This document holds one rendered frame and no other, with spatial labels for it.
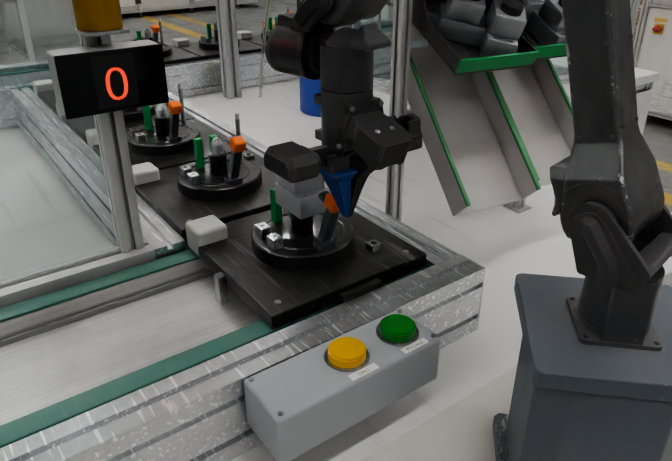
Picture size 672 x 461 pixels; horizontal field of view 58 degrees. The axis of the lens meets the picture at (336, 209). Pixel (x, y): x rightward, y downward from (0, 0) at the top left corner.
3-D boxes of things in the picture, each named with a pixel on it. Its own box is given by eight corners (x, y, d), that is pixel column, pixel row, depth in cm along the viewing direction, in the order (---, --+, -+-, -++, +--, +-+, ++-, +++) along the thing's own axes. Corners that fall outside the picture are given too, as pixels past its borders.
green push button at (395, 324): (422, 340, 67) (423, 326, 66) (395, 354, 65) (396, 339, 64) (398, 322, 70) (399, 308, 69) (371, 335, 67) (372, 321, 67)
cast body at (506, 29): (510, 64, 82) (531, 20, 77) (479, 57, 82) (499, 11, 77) (506, 32, 88) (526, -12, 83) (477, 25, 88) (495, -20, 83)
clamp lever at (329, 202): (334, 242, 78) (347, 200, 72) (322, 246, 77) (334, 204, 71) (319, 223, 79) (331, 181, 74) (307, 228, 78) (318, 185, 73)
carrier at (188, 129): (248, 157, 118) (244, 95, 112) (126, 187, 105) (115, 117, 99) (197, 126, 135) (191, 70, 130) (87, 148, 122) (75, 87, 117)
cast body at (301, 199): (328, 211, 79) (328, 162, 76) (300, 220, 77) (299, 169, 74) (294, 190, 85) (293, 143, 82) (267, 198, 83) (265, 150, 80)
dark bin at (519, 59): (532, 66, 84) (556, 19, 78) (455, 76, 79) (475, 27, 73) (434, -37, 99) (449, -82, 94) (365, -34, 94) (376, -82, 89)
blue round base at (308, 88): (363, 111, 176) (364, 59, 169) (319, 121, 168) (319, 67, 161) (332, 99, 187) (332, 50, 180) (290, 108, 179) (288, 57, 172)
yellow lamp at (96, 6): (129, 29, 68) (122, -17, 66) (84, 33, 65) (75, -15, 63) (115, 23, 72) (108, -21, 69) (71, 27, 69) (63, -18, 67)
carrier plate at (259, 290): (426, 266, 81) (427, 252, 80) (272, 331, 68) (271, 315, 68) (324, 204, 99) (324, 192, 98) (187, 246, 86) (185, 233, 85)
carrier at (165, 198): (319, 201, 100) (318, 128, 94) (182, 242, 87) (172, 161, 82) (249, 158, 117) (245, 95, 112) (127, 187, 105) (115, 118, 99)
